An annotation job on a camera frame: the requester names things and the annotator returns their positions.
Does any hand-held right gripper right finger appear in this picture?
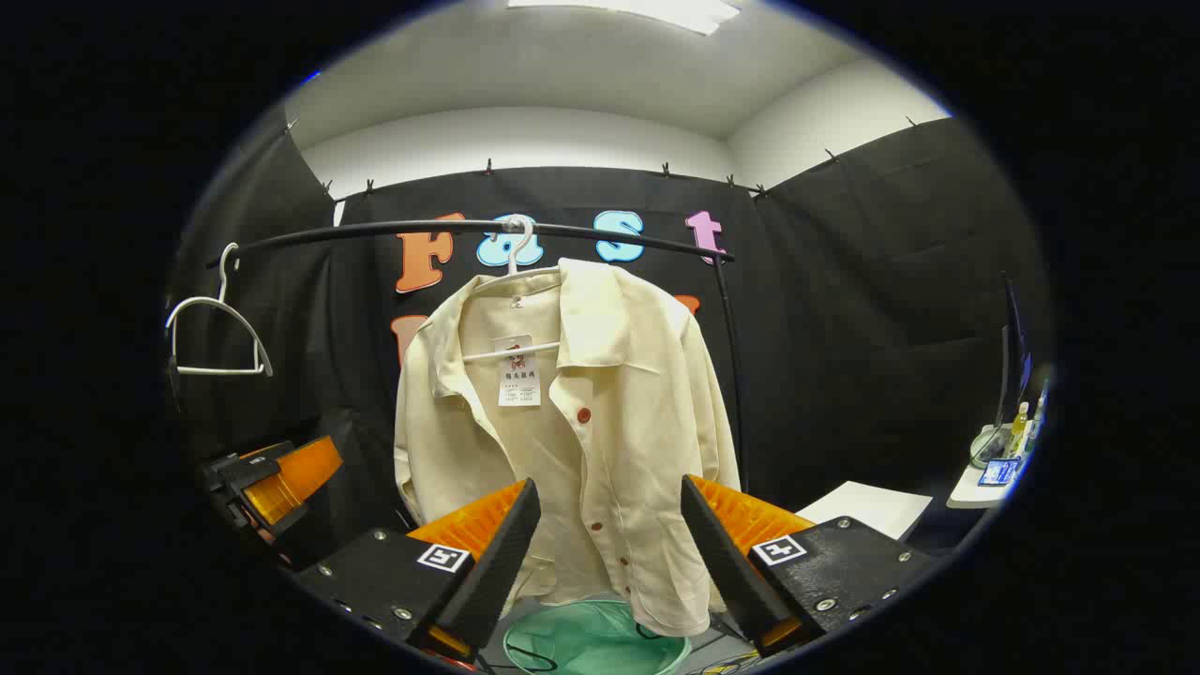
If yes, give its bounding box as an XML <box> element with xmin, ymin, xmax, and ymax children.
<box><xmin>680</xmin><ymin>474</ymin><xmax>938</xmax><ymax>657</ymax></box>

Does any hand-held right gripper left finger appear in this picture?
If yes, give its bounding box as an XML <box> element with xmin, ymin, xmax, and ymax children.
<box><xmin>292</xmin><ymin>478</ymin><xmax>543</xmax><ymax>662</ymax></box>

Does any green laundry hamper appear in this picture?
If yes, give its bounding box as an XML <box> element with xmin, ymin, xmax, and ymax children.
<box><xmin>503</xmin><ymin>600</ymin><xmax>692</xmax><ymax>675</ymax></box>

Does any cream button shirt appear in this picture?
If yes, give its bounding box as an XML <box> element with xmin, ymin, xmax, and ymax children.
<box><xmin>394</xmin><ymin>258</ymin><xmax>742</xmax><ymax>638</ymax></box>

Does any white plastic clothes hanger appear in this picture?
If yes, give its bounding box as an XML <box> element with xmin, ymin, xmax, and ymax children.
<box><xmin>462</xmin><ymin>215</ymin><xmax>563</xmax><ymax>365</ymax></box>
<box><xmin>166</xmin><ymin>243</ymin><xmax>275</xmax><ymax>378</ymax></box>

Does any white drawer cabinet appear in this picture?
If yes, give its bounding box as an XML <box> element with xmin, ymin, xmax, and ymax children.
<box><xmin>797</xmin><ymin>481</ymin><xmax>934</xmax><ymax>542</ymax></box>

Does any white desk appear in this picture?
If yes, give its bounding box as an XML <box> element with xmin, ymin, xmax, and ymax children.
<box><xmin>945</xmin><ymin>448</ymin><xmax>1028</xmax><ymax>510</ymax></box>

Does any black backdrop cloth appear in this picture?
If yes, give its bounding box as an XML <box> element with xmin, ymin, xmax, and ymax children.
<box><xmin>169</xmin><ymin>117</ymin><xmax>1051</xmax><ymax>563</ymax></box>

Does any clear bottle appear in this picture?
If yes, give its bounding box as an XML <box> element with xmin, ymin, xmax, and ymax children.
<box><xmin>1027</xmin><ymin>380</ymin><xmax>1051</xmax><ymax>456</ymax></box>

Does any black computer monitor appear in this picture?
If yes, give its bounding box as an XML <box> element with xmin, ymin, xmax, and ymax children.
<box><xmin>969</xmin><ymin>272</ymin><xmax>1034</xmax><ymax>469</ymax></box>

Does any ceiling light panel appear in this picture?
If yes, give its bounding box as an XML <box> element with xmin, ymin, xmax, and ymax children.
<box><xmin>506</xmin><ymin>0</ymin><xmax>742</xmax><ymax>37</ymax></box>

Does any black clothes rail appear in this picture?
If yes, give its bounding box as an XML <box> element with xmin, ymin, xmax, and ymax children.
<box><xmin>206</xmin><ymin>218</ymin><xmax>751</xmax><ymax>493</ymax></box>

